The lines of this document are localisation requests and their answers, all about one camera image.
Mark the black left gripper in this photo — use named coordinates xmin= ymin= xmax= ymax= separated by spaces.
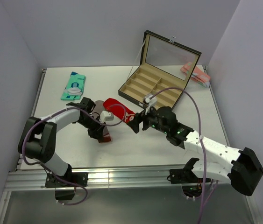
xmin=78 ymin=115 xmax=106 ymax=141

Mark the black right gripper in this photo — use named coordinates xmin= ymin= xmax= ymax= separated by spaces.
xmin=127 ymin=103 xmax=169 ymax=134

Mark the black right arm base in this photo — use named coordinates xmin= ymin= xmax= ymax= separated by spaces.
xmin=167 ymin=165 xmax=203 ymax=200

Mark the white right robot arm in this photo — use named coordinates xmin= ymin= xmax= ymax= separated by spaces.
xmin=128 ymin=106 xmax=263 ymax=196

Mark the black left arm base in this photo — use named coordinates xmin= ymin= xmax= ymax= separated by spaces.
xmin=44 ymin=172 xmax=88 ymax=205

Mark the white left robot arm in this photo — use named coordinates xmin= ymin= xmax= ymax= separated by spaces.
xmin=18 ymin=97 xmax=109 ymax=186

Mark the red sock with white print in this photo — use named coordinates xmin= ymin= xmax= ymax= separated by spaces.
xmin=103 ymin=98 xmax=135 ymax=124

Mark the black compartment display box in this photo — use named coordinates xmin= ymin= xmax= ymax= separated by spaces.
xmin=118 ymin=30 xmax=202 ymax=108

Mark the pink patterned sock pair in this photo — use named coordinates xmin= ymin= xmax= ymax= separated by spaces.
xmin=180 ymin=62 xmax=210 ymax=87

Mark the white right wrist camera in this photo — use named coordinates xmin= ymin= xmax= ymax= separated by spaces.
xmin=143 ymin=93 xmax=157 ymax=107

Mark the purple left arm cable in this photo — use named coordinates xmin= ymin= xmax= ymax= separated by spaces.
xmin=21 ymin=104 xmax=128 ymax=206

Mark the aluminium front rail frame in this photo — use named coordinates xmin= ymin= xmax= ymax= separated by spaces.
xmin=0 ymin=66 xmax=263 ymax=224

